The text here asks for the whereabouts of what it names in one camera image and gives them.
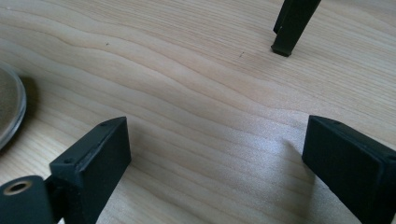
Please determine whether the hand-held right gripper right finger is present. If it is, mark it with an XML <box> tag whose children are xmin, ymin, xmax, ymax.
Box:
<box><xmin>301</xmin><ymin>115</ymin><xmax>396</xmax><ymax>224</ymax></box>

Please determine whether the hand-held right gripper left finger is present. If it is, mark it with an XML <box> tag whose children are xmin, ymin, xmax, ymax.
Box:
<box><xmin>45</xmin><ymin>116</ymin><xmax>133</xmax><ymax>224</ymax></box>

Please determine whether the clear jar of brown powder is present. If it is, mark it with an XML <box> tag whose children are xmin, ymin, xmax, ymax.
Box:
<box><xmin>0</xmin><ymin>62</ymin><xmax>27</xmax><ymax>150</ymax></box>

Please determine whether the low black shelf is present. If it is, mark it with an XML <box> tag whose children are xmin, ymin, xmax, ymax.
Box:
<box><xmin>270</xmin><ymin>0</ymin><xmax>322</xmax><ymax>58</ymax></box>

